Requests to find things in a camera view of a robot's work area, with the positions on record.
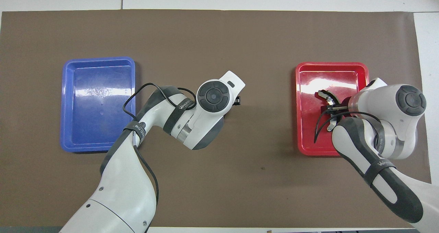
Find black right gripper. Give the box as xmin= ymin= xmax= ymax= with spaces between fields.
xmin=321 ymin=101 xmax=352 ymax=119

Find red plastic tray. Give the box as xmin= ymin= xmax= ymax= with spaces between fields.
xmin=295 ymin=62 xmax=370 ymax=156

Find brown table mat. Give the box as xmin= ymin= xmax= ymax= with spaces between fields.
xmin=0 ymin=9 xmax=432 ymax=228

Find blue plastic tray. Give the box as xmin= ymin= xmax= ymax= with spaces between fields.
xmin=60 ymin=56 xmax=136 ymax=153

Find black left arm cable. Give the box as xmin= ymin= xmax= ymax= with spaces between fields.
xmin=123 ymin=83 xmax=198 ymax=206

